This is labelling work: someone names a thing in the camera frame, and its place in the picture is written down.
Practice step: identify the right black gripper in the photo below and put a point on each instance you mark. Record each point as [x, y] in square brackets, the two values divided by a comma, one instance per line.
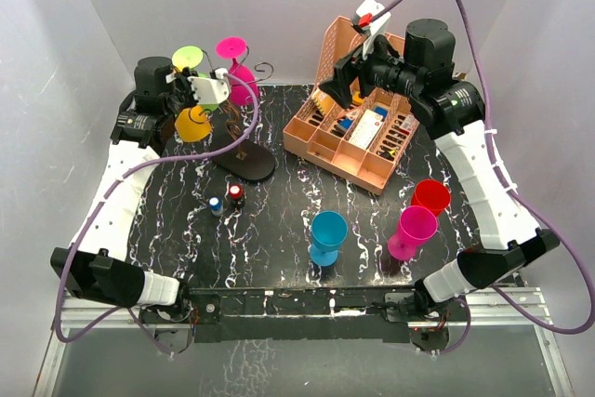
[340, 88]

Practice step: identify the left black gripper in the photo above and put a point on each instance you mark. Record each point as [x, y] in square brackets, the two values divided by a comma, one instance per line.
[183, 78]

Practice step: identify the orange wine glass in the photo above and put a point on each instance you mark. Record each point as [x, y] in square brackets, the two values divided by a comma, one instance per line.
[193, 124]

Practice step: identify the green wine glass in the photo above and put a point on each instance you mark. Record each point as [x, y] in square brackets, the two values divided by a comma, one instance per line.
[186, 60]

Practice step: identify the magenta wine glass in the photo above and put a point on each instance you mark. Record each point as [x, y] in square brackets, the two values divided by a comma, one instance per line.
[415, 227]
[235, 48]

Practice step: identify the blue wine glass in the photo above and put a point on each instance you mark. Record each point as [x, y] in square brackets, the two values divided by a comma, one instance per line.
[328, 232]

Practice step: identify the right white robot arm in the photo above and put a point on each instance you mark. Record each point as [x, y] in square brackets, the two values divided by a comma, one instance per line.
[452, 112]

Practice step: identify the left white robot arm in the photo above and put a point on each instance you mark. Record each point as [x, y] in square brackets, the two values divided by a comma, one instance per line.
[94, 267]

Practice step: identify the metal wine glass rack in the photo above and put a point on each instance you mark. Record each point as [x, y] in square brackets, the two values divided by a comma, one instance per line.
[248, 161]

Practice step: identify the red wine glass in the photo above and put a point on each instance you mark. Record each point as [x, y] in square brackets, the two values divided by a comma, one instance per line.
[432, 195]

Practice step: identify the yellow spiral notebook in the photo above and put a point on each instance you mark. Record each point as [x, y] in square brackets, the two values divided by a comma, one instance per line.
[323, 103]

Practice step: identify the orange sponge block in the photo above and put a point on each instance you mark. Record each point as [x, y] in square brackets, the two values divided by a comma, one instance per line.
[356, 100]

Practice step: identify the blue eraser block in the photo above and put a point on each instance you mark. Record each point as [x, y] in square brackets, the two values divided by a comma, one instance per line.
[343, 126]

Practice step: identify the white card box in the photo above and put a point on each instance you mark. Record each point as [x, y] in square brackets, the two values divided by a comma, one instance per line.
[367, 129]

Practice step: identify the pink desk file organizer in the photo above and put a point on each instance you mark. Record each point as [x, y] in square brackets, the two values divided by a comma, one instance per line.
[313, 137]

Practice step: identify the red capped small bottle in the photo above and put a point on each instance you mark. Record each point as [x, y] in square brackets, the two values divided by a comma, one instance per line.
[237, 195]

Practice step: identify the blue capped small bottle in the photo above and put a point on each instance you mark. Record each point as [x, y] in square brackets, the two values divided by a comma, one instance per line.
[215, 206]

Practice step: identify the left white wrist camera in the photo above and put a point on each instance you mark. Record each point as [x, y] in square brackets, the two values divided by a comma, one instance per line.
[212, 90]

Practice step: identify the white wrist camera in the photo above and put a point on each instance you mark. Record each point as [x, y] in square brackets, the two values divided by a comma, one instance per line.
[212, 90]
[370, 19]

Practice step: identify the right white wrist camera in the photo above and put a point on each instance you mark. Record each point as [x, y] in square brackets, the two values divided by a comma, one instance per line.
[370, 19]

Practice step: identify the aluminium frame rail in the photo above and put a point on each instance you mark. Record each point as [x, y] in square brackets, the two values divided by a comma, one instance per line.
[324, 341]

